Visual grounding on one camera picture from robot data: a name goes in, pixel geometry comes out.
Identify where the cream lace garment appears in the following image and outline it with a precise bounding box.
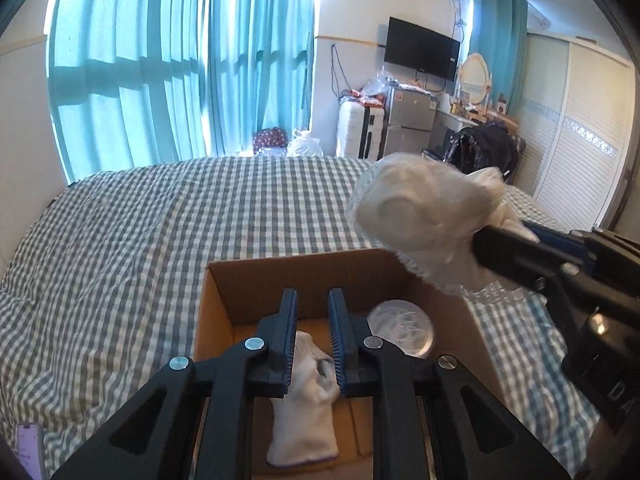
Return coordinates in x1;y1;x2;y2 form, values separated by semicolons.
347;153;539;295

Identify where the black jacket on chair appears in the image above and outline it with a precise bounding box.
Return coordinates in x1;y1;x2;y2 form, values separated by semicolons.
444;122;520;183

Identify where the white sock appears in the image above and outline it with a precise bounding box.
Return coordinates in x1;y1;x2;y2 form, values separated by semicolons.
266;330;340;468

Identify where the white louvred wardrobe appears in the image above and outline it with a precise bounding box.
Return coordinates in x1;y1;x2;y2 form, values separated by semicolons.
514;32;636;230

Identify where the brown cardboard box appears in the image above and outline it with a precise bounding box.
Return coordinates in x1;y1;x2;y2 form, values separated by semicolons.
193;248;508;480

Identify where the wooden vanity desk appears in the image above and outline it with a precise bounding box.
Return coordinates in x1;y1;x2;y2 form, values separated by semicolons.
439;108;520;134

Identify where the silver mini fridge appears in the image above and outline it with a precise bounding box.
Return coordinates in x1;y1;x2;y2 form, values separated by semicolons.
380;87;437;157

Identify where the smartphone pink case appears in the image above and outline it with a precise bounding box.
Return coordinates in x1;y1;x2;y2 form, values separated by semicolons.
16;422;47;480

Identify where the checkered bed cover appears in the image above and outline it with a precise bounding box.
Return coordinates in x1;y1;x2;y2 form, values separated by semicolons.
0;154;601;480

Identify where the oval vanity mirror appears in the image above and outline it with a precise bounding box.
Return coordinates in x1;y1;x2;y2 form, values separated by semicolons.
458;52;491;105

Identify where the white suitcase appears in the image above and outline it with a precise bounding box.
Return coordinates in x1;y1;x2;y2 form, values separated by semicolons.
335;101;384;162

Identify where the white plastic bag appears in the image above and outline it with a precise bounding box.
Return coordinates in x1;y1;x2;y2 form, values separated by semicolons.
286;130;323;157

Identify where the teal side curtain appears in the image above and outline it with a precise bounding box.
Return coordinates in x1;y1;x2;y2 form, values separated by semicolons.
470;0;528;115

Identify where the red patterned bag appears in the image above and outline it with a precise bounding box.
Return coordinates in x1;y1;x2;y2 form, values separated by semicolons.
253;127;288;155

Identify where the teal window curtain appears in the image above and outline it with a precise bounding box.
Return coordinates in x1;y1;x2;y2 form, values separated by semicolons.
47;0;314;182

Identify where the black wall television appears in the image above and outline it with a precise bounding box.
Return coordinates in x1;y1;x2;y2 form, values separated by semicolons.
384;18;460;81

